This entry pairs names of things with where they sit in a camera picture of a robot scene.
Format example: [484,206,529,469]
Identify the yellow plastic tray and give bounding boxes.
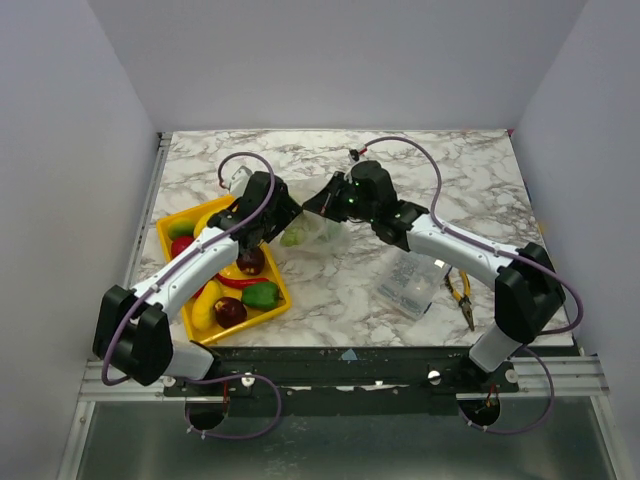
[156,195,291,346]

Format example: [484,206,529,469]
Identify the green bell pepper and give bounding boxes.
[241,281,281,311]

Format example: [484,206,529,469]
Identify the dark red apple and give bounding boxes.
[214,297,248,329]
[236,247,266,276]

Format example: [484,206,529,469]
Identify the red tomato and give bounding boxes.
[170,236,194,259]

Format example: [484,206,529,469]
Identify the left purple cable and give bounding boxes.
[102,152,284,441]

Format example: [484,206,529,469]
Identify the yellow handled pliers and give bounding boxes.
[444,270,475,331]

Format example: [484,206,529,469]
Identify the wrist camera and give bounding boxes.
[345,146,368,175]
[220,166,253,198]

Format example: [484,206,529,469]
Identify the clear zip top bag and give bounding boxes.
[278,178,351,256]

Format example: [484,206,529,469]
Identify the purple cable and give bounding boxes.
[102,152,284,441]
[347,135,584,435]

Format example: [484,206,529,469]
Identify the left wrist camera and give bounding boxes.
[220,166,253,198]

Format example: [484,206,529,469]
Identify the dark red apple rear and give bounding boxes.
[236,247,266,276]

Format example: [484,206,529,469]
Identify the clear plastic parts box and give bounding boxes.
[373,251,450,320]

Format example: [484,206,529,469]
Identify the red chili pepper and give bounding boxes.
[215,273,269,290]

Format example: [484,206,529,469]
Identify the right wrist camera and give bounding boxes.
[345,146,368,175]

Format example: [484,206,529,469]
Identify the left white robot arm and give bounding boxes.
[92,171,301,395]

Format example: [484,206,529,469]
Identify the green striped ball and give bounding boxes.
[279,226,312,248]

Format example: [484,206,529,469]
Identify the dark red apple front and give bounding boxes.
[214,297,248,329]

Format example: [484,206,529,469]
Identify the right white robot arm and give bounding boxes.
[303,161,566,392]

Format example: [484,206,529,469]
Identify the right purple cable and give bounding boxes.
[347,135,584,435]

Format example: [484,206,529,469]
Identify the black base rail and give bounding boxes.
[162,344,584,416]

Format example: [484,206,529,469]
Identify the green mango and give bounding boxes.
[167,218,195,241]

